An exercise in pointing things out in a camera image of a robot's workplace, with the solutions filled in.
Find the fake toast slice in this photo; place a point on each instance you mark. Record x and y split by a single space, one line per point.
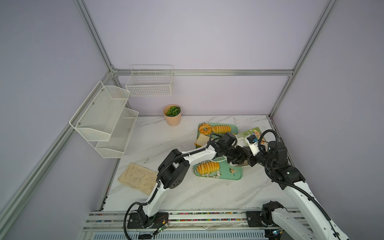
202 140

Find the yellow ridged fake croissant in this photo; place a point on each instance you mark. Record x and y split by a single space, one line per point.
221 129

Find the orange fake donut bread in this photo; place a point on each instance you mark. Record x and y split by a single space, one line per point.
205 129

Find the white two-tier mesh shelf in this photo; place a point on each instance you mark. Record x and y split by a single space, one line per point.
105 121

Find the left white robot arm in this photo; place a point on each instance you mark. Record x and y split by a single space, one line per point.
174 168

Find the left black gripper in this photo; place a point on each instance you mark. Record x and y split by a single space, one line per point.
240 155

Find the ridged yellow fake loaf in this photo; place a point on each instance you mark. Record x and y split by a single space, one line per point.
208 168

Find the white paper bag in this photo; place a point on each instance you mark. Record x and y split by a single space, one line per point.
247 147

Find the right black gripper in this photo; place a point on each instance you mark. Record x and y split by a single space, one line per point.
251 161

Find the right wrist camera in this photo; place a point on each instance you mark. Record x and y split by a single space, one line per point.
253 143

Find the potted green plant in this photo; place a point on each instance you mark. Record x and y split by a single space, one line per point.
172 114

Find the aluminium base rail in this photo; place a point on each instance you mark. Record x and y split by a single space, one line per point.
179 221

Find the green floral tray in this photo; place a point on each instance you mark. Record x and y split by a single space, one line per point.
226 171

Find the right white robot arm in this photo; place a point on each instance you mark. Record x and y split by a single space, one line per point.
293 183

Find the white wire basket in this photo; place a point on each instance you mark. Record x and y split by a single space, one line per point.
151 81

